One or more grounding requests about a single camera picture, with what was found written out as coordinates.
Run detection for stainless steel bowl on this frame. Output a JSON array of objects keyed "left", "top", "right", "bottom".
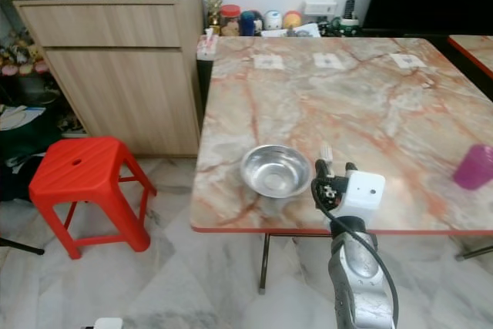
[{"left": 239, "top": 143, "right": 314, "bottom": 200}]

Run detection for black metal table leg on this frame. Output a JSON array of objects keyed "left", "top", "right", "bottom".
[{"left": 258, "top": 232, "right": 273, "bottom": 294}]

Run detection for white square table sticker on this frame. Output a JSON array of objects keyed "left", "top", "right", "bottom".
[
  {"left": 253, "top": 53, "right": 286, "bottom": 71},
  {"left": 390, "top": 52, "right": 428, "bottom": 69},
  {"left": 313, "top": 52, "right": 347, "bottom": 69}
]

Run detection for pink plastic cup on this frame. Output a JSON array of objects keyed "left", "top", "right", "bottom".
[{"left": 452, "top": 143, "right": 493, "bottom": 192}]

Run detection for dark bag pile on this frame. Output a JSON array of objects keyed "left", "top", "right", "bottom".
[{"left": 0, "top": 104, "right": 56, "bottom": 203}]

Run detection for white loose papers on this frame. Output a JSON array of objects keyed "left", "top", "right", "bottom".
[{"left": 260, "top": 23, "right": 321, "bottom": 39}]

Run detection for black floor pole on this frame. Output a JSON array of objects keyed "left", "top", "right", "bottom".
[{"left": 0, "top": 237, "right": 45, "bottom": 257}]

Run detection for orange yellow round toy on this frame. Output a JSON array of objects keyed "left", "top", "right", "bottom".
[{"left": 282, "top": 9, "right": 303, "bottom": 31}]

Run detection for white round figurine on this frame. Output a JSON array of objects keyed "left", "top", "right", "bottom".
[{"left": 263, "top": 10, "right": 283, "bottom": 32}]

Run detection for white rectangular box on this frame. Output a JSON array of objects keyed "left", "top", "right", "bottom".
[{"left": 304, "top": 0, "right": 339, "bottom": 18}]

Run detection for blue round container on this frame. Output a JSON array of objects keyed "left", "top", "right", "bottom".
[{"left": 240, "top": 10, "right": 260, "bottom": 37}]

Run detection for pink white tissue pack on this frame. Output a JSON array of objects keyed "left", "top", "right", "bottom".
[{"left": 197, "top": 28, "right": 219, "bottom": 62}]

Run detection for red edged side table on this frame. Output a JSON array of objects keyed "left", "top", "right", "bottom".
[{"left": 447, "top": 34, "right": 493, "bottom": 79}]

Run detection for jar with red lid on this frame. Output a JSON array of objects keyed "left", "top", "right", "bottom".
[{"left": 219, "top": 4, "right": 242, "bottom": 37}]

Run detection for shelf of small toys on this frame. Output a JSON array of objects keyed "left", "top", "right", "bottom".
[{"left": 0, "top": 27, "right": 47, "bottom": 77}]

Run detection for red plastic stool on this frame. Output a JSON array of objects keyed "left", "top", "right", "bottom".
[{"left": 28, "top": 136, "right": 158, "bottom": 261}]

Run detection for light wooden cabinet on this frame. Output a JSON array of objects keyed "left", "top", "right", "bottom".
[{"left": 12, "top": 0, "right": 206, "bottom": 158}]

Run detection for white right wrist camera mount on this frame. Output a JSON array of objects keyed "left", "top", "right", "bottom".
[{"left": 340, "top": 170, "right": 387, "bottom": 225}]

